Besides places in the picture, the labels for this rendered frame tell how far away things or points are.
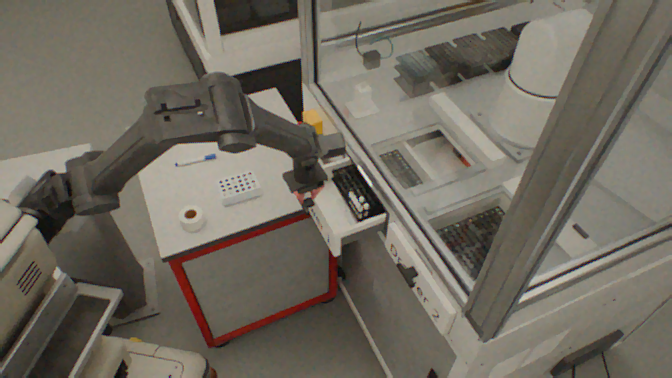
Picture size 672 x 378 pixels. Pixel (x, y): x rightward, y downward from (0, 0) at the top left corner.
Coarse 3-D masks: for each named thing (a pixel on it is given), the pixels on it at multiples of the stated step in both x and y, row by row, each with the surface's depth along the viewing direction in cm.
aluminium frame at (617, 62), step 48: (624, 0) 50; (624, 48) 52; (576, 96) 60; (624, 96) 54; (576, 144) 62; (384, 192) 126; (528, 192) 74; (576, 192) 67; (528, 240) 78; (480, 288) 97; (528, 288) 95; (576, 288) 104; (480, 336) 103
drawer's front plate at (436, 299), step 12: (396, 228) 125; (396, 240) 125; (408, 252) 120; (408, 264) 123; (420, 264) 118; (420, 276) 118; (420, 288) 120; (432, 288) 114; (420, 300) 123; (432, 300) 116; (444, 300) 112; (432, 312) 118; (444, 312) 112; (456, 312) 110; (444, 324) 114
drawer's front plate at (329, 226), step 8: (320, 200) 131; (320, 208) 130; (312, 216) 141; (320, 216) 132; (328, 216) 128; (320, 224) 135; (328, 224) 127; (336, 224) 126; (328, 232) 130; (336, 232) 124; (336, 240) 126; (336, 248) 129
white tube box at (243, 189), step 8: (232, 176) 155; (240, 176) 155; (248, 176) 155; (224, 184) 153; (232, 184) 153; (240, 184) 153; (248, 184) 154; (240, 192) 151; (248, 192) 151; (256, 192) 153; (224, 200) 150; (232, 200) 151; (240, 200) 153
